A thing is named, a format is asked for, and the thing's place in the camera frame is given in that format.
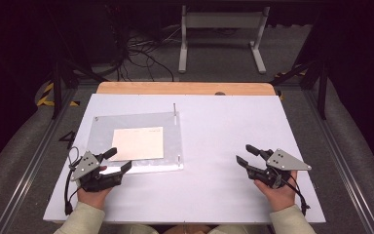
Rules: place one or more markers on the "black metal stand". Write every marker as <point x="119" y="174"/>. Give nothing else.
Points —
<point x="57" y="84"/>
<point x="321" y="91"/>

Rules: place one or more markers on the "white metal stand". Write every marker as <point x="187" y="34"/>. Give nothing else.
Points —
<point x="222" y="20"/>

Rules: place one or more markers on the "clear acrylic photo frame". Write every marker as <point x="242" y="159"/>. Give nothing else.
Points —
<point x="102" y="136"/>

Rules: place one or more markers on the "person's body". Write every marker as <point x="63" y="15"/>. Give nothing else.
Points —
<point x="188" y="229"/>

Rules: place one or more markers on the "aluminium floor rail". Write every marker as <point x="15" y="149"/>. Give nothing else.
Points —
<point x="344" y="162"/>
<point x="34" y="162"/>

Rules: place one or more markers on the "person's left hand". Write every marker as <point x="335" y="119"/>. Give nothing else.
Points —
<point x="92" y="197"/>

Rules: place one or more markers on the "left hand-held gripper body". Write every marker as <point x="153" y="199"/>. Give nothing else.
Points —
<point x="86" y="164"/>

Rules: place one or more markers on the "yellow black floor tape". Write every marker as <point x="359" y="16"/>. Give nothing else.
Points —
<point x="47" y="94"/>

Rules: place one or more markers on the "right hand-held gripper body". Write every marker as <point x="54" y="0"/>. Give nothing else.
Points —
<point x="285" y="161"/>

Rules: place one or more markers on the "photo card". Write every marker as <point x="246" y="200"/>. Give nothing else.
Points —
<point x="138" y="143"/>

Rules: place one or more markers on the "person's right hand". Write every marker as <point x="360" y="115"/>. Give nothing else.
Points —
<point x="280" y="196"/>

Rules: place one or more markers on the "metal frame pin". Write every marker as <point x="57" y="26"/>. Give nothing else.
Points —
<point x="175" y="112"/>
<point x="179" y="161"/>

